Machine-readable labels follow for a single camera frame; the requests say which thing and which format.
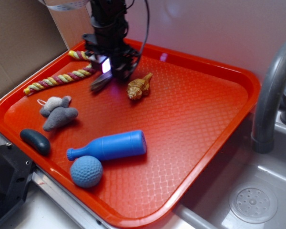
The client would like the red plastic tray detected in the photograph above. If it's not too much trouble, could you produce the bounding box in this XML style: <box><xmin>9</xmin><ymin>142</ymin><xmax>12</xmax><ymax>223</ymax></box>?
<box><xmin>0</xmin><ymin>44</ymin><xmax>260</xmax><ymax>229</ymax></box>

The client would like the twisted multicolour rope toy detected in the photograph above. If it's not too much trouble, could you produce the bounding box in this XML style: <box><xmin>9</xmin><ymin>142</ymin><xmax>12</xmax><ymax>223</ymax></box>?
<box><xmin>23</xmin><ymin>63</ymin><xmax>96</xmax><ymax>96</ymax></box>

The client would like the blue dimpled ball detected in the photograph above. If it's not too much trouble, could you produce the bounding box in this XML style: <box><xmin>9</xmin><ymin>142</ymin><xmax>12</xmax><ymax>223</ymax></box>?
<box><xmin>70</xmin><ymin>156</ymin><xmax>103</xmax><ymax>188</ymax></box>

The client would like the round sink drain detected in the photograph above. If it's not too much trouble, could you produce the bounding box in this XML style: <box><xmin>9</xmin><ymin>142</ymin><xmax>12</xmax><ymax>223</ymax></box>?
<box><xmin>229</xmin><ymin>182</ymin><xmax>278</xmax><ymax>224</ymax></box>

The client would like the brown cardboard box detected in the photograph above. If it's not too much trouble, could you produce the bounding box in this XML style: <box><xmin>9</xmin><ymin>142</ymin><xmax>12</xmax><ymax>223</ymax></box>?
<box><xmin>0</xmin><ymin>0</ymin><xmax>93</xmax><ymax>98</ymax></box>

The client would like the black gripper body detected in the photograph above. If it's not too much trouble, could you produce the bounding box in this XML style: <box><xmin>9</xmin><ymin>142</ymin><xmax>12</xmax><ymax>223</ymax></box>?
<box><xmin>82</xmin><ymin>23</ymin><xmax>141</xmax><ymax>69</ymax></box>

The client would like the dark green bean-shaped stone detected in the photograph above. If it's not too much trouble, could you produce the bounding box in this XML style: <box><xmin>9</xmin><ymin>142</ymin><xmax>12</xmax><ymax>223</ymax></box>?
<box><xmin>20</xmin><ymin>128</ymin><xmax>51</xmax><ymax>156</ymax></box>

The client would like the tan spiral seashell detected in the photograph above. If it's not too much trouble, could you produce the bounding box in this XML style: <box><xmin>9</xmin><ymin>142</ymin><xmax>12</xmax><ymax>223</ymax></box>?
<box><xmin>126</xmin><ymin>73</ymin><xmax>153</xmax><ymax>100</ymax></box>

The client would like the grey plush bunny toy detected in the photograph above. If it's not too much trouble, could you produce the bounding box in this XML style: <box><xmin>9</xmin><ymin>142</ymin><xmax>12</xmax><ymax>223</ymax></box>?
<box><xmin>37</xmin><ymin>96</ymin><xmax>79</xmax><ymax>132</ymax></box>

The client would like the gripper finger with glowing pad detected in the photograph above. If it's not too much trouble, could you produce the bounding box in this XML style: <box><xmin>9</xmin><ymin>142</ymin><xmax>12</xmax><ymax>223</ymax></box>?
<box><xmin>111</xmin><ymin>63</ymin><xmax>133</xmax><ymax>80</ymax></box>
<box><xmin>90</xmin><ymin>55</ymin><xmax>111</xmax><ymax>73</ymax></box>

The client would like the grey toy faucet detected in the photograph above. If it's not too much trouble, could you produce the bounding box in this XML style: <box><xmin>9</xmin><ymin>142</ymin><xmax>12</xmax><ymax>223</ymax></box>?
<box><xmin>251</xmin><ymin>42</ymin><xmax>286</xmax><ymax>154</ymax></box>

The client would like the grey toy sink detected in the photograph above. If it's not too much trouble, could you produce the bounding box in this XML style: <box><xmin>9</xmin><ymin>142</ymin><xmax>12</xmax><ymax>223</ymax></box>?
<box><xmin>174</xmin><ymin>117</ymin><xmax>286</xmax><ymax>229</ymax></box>

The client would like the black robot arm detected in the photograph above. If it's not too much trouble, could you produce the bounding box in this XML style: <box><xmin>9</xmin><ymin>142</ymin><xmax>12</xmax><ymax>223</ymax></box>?
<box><xmin>82</xmin><ymin>0</ymin><xmax>141</xmax><ymax>80</ymax></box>

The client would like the white flat ribbon cable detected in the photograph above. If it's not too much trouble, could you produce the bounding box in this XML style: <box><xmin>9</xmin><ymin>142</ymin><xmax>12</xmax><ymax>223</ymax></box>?
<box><xmin>39</xmin><ymin>0</ymin><xmax>90</xmax><ymax>11</ymax></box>

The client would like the grey braided cable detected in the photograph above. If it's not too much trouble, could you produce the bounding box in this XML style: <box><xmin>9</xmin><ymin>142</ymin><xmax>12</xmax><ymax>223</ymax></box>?
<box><xmin>123</xmin><ymin>0</ymin><xmax>150</xmax><ymax>72</ymax></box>

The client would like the blue plastic bottle toy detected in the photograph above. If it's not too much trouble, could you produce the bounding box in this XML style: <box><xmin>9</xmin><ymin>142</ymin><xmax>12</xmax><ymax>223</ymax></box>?
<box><xmin>66</xmin><ymin>130</ymin><xmax>147</xmax><ymax>161</ymax></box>

